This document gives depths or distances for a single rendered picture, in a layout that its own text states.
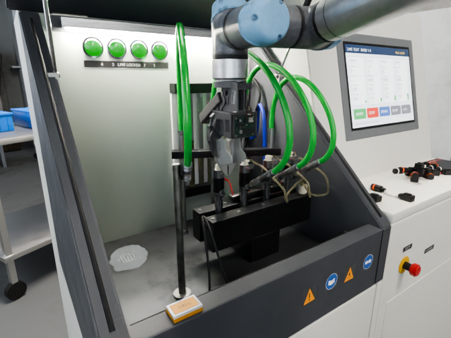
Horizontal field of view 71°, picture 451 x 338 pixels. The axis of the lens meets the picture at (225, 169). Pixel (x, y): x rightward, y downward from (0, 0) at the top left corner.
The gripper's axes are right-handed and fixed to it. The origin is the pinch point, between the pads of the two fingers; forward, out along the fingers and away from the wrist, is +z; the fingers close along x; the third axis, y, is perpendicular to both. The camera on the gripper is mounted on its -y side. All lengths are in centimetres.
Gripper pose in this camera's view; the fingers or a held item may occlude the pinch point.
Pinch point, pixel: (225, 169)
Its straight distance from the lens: 74.1
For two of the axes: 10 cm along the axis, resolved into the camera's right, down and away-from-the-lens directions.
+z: 0.1, 9.6, 2.7
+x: 8.3, -1.6, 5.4
